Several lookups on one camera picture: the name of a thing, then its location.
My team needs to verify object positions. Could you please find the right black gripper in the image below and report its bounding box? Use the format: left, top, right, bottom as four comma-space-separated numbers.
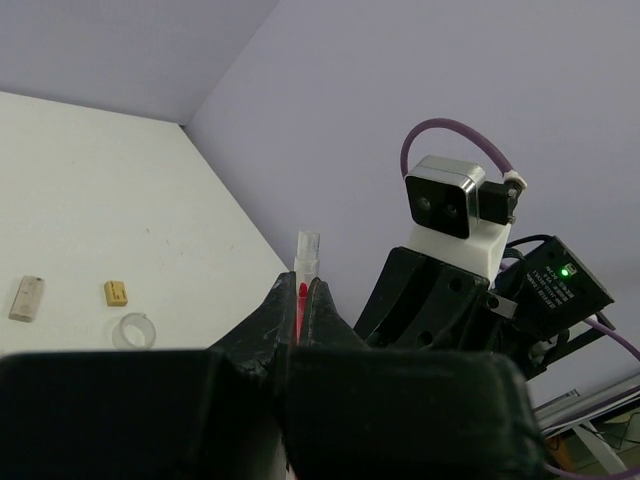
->
354, 235, 614, 375

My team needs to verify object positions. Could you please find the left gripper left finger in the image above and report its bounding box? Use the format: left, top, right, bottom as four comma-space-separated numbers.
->
1, 273, 296, 479

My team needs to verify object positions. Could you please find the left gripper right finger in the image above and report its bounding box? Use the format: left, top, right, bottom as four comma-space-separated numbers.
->
283, 280, 545, 479

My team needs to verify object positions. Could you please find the red pen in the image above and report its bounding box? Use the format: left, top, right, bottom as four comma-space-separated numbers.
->
294, 230, 320, 341

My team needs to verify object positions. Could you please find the clear tape roll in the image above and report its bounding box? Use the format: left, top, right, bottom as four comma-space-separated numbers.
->
111, 313, 156, 351

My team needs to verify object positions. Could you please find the yellow eraser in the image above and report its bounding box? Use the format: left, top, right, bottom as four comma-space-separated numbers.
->
104, 280, 128, 307

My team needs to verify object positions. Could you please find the grey eraser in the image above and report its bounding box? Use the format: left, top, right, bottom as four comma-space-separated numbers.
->
8, 276, 45, 322

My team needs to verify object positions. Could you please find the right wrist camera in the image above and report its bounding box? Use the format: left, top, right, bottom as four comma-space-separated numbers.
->
404, 156, 526, 281

